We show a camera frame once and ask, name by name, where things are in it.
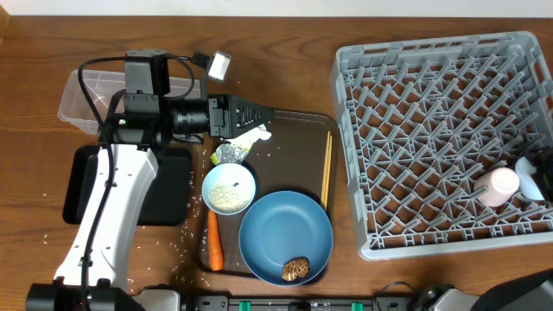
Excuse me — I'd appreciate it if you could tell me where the light blue cup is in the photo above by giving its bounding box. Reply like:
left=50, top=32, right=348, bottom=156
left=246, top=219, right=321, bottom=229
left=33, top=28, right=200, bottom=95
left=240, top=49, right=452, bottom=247
left=515, top=156, right=544, bottom=200

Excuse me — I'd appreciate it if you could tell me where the orange carrot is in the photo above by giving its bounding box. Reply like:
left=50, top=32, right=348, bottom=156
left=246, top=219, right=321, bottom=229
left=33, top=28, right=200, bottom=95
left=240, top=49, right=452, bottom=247
left=207, top=210, right=224, bottom=271

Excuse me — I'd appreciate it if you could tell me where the brown shiitake mushroom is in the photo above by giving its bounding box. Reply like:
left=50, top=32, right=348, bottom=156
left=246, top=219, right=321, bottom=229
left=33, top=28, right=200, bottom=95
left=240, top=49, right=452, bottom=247
left=282, top=257, right=310, bottom=282

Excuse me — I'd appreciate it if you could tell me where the yellow green foil wrapper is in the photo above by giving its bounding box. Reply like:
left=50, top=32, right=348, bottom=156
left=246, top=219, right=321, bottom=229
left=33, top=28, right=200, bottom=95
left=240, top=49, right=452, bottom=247
left=210, top=143, right=251, bottom=166

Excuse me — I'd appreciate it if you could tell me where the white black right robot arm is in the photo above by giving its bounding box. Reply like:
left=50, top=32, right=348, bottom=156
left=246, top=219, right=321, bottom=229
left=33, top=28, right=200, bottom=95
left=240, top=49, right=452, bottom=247
left=408, top=147, right=552, bottom=311

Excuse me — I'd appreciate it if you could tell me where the light blue rice bowl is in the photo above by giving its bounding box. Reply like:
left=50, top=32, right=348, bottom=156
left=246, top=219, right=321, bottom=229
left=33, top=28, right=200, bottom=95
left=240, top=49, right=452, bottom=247
left=201, top=163, right=257, bottom=215

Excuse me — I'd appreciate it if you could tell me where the clear plastic bin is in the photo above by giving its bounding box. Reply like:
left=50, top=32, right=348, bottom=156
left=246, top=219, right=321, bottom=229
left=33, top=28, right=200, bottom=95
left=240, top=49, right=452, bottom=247
left=57, top=68, right=202, bottom=137

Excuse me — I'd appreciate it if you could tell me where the black rail with green clips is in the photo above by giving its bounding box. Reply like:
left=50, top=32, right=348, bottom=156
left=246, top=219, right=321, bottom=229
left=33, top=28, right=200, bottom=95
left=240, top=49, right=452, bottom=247
left=129, top=282, right=416, bottom=311

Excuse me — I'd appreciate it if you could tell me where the blue plate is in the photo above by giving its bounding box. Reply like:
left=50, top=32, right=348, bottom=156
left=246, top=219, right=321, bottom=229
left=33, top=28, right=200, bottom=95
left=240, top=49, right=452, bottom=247
left=238, top=191, right=334, bottom=287

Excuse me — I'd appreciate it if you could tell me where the white tissue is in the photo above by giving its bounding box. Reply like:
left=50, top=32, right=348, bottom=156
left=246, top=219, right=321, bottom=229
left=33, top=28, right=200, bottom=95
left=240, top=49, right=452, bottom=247
left=227, top=124, right=272, bottom=149

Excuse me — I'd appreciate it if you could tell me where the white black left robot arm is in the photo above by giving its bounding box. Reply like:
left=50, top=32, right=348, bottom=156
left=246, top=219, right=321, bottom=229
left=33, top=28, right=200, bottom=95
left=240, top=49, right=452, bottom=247
left=25, top=49, right=274, bottom=310

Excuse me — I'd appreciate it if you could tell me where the grey dishwasher rack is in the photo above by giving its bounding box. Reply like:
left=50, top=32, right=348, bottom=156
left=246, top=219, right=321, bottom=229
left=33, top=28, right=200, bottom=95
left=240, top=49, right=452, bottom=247
left=330, top=31, right=552, bottom=261

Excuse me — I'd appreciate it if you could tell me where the pink cup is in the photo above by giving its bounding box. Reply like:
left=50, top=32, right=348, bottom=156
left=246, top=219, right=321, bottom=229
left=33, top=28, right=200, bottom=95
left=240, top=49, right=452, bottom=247
left=474, top=168, right=520, bottom=207

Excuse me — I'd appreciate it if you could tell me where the black bin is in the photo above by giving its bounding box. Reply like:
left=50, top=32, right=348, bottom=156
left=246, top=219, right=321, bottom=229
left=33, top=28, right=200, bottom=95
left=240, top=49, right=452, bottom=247
left=62, top=145, right=192, bottom=226

